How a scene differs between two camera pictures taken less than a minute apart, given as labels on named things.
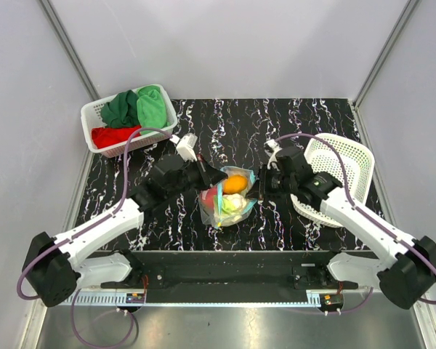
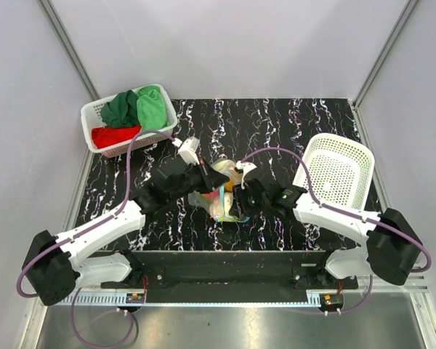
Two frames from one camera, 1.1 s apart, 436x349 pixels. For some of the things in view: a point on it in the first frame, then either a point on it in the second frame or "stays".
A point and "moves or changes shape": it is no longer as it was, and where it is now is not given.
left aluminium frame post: x=68 y=49 stays
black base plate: x=235 y=271 stays
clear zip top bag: x=227 y=203 moves or changes shape
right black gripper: x=260 y=190 to x=239 y=209
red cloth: x=106 y=136 stays
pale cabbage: x=232 y=207 moves or changes shape
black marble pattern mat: x=222 y=133 stays
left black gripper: x=214 y=176 stays
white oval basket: x=350 y=161 stays
